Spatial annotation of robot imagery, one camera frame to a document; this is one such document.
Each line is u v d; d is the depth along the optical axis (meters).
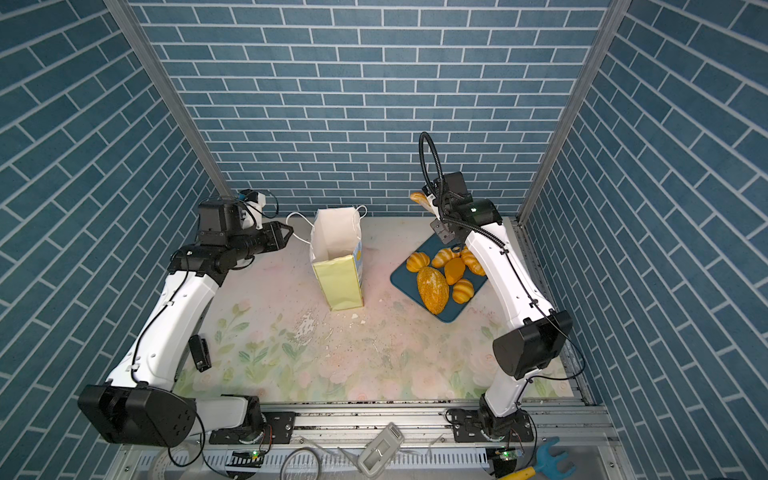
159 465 0.67
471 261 1.02
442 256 1.05
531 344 0.43
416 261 1.04
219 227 0.54
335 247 1.02
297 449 0.71
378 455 0.70
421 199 0.88
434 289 0.94
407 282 1.04
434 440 0.72
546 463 0.68
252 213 0.60
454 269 1.02
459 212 0.54
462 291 0.96
